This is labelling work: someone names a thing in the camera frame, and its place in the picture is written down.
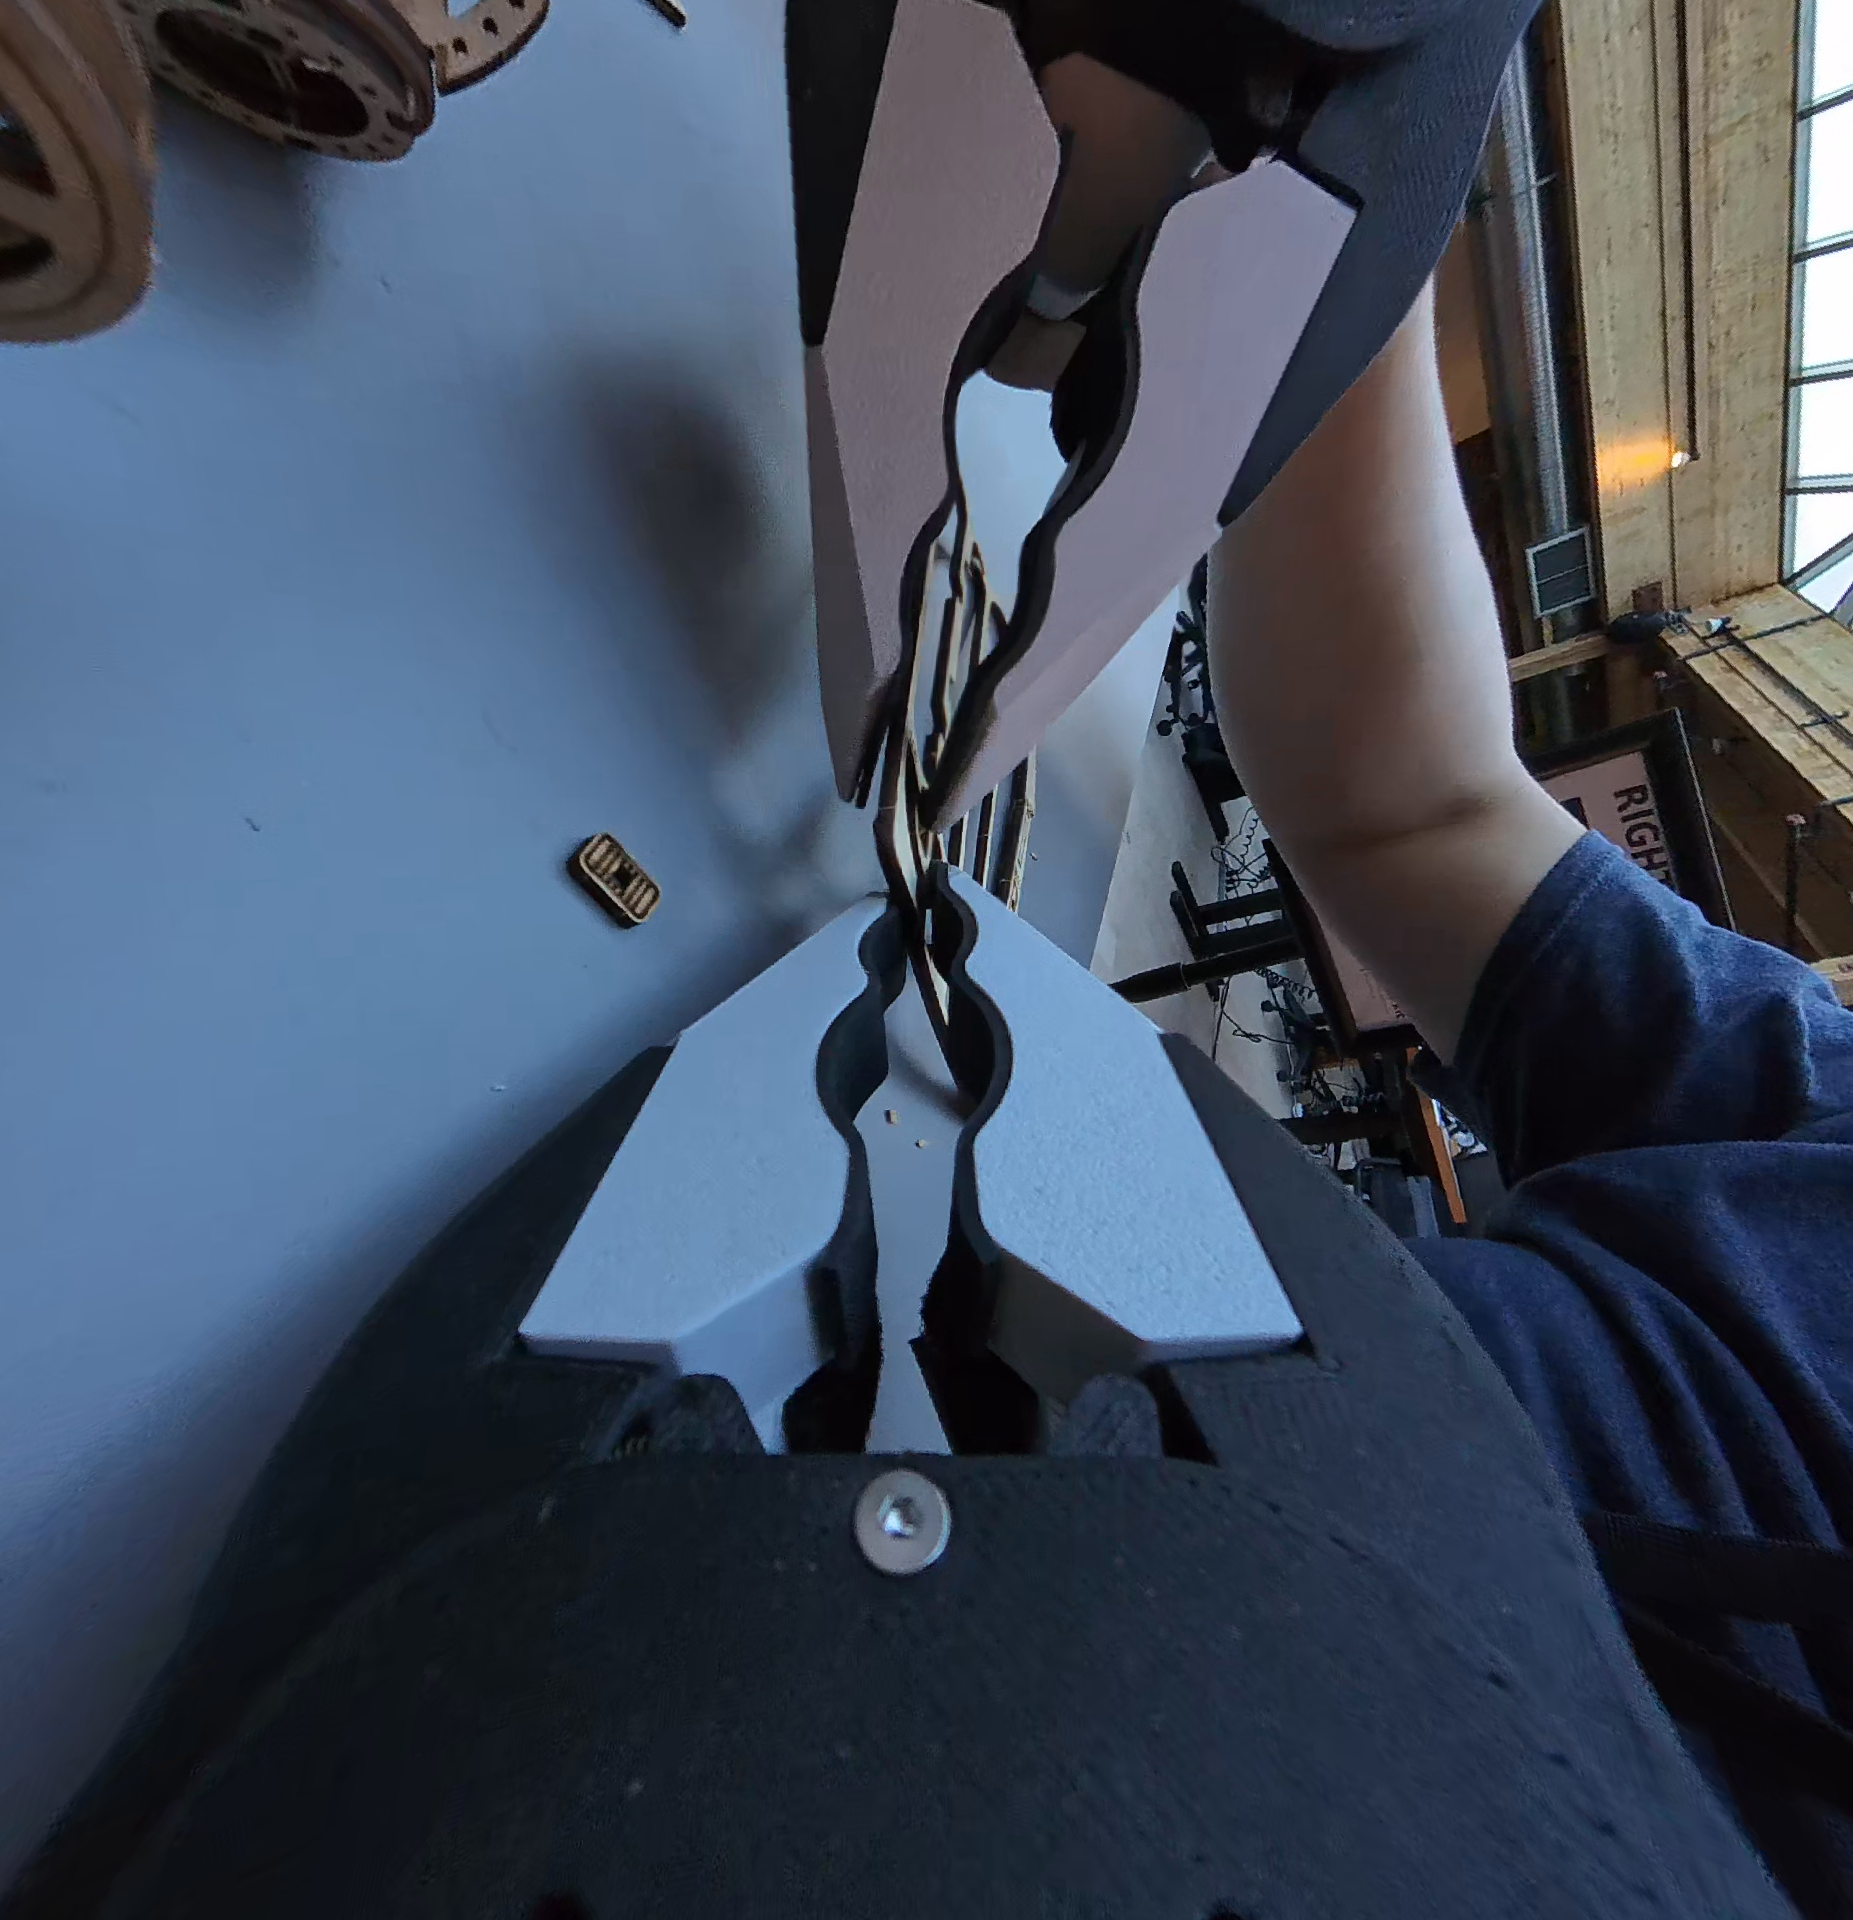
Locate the wall vent grille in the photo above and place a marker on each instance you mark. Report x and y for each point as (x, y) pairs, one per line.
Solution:
(1561, 569)

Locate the wooden model frame part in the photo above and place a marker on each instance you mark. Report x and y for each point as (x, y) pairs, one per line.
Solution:
(904, 816)

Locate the large window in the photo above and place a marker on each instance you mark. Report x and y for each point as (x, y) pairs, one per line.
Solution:
(1841, 269)

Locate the wooden model gear wheel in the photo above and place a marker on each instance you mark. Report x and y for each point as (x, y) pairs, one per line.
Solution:
(371, 91)

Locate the perforated wooden arc piece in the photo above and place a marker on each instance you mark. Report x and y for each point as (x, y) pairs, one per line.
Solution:
(490, 53)

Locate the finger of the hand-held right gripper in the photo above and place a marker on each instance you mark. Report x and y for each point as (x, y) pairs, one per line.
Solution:
(1228, 344)
(897, 376)

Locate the black metal stand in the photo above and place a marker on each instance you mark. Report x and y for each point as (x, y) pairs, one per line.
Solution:
(1228, 913)

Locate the large wooden model wheel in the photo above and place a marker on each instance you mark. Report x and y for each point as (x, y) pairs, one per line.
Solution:
(56, 225)

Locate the black framed sign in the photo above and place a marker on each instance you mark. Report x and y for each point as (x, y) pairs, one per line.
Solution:
(1632, 816)

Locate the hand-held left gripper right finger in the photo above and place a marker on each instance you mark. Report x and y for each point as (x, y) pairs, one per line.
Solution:
(1121, 1201)

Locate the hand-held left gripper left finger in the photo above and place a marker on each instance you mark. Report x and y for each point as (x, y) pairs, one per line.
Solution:
(687, 1201)

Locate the small wooden slotted tile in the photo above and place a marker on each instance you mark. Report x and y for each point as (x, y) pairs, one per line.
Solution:
(615, 878)

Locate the silver air duct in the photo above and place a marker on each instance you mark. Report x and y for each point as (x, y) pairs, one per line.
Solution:
(1534, 300)

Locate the person's blue shirt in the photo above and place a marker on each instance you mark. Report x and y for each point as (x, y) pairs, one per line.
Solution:
(1690, 1201)

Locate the person's right forearm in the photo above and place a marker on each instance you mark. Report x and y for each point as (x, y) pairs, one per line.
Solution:
(1346, 676)

